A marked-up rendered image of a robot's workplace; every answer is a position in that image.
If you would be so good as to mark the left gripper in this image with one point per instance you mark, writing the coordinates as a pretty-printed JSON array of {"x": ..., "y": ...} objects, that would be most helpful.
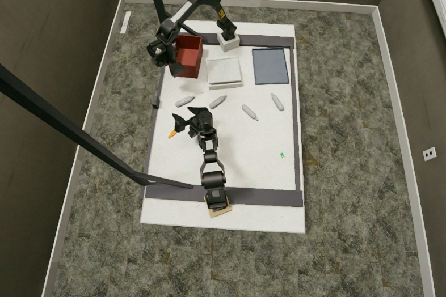
[{"x": 175, "y": 67}]

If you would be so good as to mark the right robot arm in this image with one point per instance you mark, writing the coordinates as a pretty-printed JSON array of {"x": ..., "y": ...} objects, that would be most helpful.
[{"x": 214, "y": 179}]

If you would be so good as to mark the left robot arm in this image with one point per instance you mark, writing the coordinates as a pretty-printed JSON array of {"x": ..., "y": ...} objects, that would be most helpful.
[{"x": 172, "y": 26}]

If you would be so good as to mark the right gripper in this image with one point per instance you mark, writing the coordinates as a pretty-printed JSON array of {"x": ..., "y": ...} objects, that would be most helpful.
[{"x": 193, "y": 122}]

